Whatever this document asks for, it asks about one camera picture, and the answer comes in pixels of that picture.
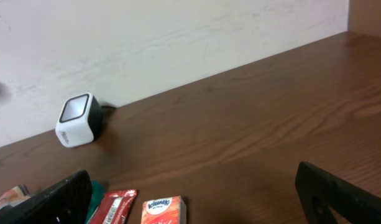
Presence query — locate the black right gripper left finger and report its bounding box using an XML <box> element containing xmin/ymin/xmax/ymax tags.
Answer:
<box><xmin>0</xmin><ymin>170</ymin><xmax>92</xmax><ymax>224</ymax></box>

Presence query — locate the white black barcode scanner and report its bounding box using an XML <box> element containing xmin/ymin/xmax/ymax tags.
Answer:
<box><xmin>55</xmin><ymin>93</ymin><xmax>104</xmax><ymax>148</ymax></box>

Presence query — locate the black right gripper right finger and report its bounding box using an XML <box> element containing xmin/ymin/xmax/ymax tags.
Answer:
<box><xmin>295</xmin><ymin>162</ymin><xmax>381</xmax><ymax>223</ymax></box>

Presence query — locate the teal mouthwash bottle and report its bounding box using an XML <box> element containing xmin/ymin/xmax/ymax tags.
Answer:
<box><xmin>86</xmin><ymin>180</ymin><xmax>104</xmax><ymax>223</ymax></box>

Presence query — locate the orange wiper sheet bag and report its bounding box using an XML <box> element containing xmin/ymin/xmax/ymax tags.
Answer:
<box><xmin>0</xmin><ymin>185</ymin><xmax>31</xmax><ymax>214</ymax></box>

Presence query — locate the red snack bar wrapper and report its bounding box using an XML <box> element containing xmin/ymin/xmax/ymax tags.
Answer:
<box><xmin>88</xmin><ymin>189</ymin><xmax>137</xmax><ymax>224</ymax></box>

